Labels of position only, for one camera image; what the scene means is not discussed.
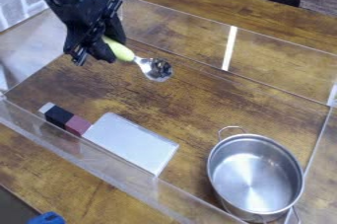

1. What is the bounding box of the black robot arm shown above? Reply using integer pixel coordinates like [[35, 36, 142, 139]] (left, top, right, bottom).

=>
[[46, 0, 127, 65]]

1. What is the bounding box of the stainless steel pot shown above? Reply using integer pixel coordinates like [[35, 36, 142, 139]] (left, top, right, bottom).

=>
[[207, 126, 304, 224]]

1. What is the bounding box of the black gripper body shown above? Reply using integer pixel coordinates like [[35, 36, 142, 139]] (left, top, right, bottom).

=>
[[46, 0, 123, 66]]

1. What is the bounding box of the toy cleaver knife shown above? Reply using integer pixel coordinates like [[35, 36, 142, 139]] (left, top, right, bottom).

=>
[[39, 103, 179, 176]]

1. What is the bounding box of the spoon with yellow-green handle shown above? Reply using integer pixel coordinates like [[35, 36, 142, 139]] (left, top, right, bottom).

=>
[[103, 37, 172, 82]]

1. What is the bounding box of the blue object at bottom edge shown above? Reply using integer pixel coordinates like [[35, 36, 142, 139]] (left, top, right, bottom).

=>
[[27, 212, 66, 224]]

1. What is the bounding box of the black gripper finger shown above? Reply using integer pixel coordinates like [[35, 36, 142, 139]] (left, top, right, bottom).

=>
[[106, 16, 127, 44], [90, 41, 116, 63]]

